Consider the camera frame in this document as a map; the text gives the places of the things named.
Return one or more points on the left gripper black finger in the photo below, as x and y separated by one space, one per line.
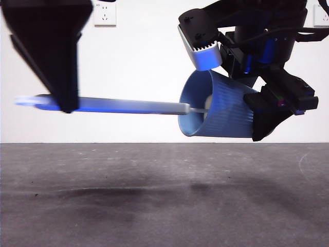
33 65
51 38

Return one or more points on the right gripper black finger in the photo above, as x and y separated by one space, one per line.
267 118

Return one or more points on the blue ribbed plastic cup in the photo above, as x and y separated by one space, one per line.
226 113

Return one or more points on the cup brush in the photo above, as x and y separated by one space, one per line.
141 106

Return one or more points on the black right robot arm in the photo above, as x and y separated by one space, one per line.
282 15

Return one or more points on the white wall socket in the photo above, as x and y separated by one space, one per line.
108 15
321 19

